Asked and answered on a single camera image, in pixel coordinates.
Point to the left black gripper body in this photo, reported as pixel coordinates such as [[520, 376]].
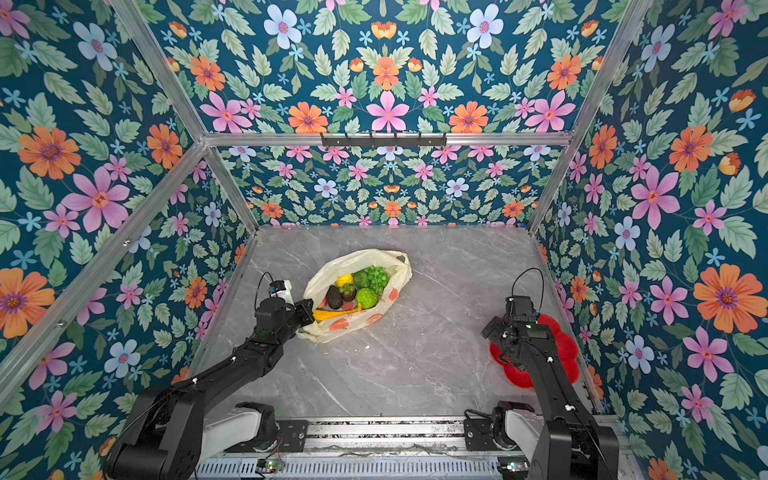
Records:
[[290, 324]]

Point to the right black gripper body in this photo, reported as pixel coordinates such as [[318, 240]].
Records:
[[498, 333]]

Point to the cream plastic bag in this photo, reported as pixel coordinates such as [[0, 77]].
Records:
[[397, 265]]

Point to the red flower-shaped plate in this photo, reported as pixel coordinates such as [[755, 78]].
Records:
[[567, 351]]

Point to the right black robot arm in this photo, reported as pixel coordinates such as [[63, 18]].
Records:
[[561, 439]]

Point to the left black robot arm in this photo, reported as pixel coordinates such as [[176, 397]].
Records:
[[163, 435]]

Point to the yellow fake banana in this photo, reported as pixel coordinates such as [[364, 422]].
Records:
[[323, 315]]

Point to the dark fake avocado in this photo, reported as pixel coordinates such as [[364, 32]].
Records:
[[334, 298]]

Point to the yellow fake lemon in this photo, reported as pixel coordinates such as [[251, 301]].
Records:
[[345, 280]]

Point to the light green fake custard apple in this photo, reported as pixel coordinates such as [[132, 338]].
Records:
[[366, 298]]

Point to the green fake grapes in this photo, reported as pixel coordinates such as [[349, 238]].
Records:
[[379, 278]]

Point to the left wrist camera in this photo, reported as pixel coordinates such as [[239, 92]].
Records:
[[281, 289]]

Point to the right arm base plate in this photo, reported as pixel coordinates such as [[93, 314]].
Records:
[[488, 431]]

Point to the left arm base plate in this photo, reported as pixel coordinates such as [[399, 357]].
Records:
[[275, 435]]

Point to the aluminium mounting rail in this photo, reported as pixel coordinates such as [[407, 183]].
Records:
[[420, 447]]

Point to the black hook rail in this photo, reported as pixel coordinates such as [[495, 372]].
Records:
[[371, 140]]

